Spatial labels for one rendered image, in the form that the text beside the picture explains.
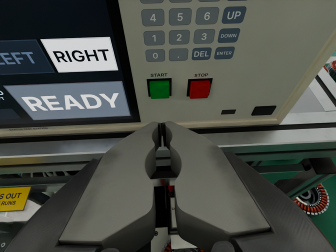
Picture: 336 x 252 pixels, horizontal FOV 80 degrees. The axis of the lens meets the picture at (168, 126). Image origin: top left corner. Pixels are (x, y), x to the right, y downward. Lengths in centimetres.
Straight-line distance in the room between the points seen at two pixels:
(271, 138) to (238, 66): 11
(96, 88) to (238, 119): 16
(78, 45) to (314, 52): 19
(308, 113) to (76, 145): 29
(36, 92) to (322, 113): 33
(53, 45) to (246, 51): 15
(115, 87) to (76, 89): 4
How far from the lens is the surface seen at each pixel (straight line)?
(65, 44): 18
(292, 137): 28
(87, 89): 21
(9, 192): 33
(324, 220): 70
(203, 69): 19
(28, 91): 23
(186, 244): 44
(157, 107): 22
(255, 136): 26
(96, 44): 17
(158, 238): 54
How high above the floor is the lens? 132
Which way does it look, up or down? 54 degrees down
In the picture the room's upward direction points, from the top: straight up
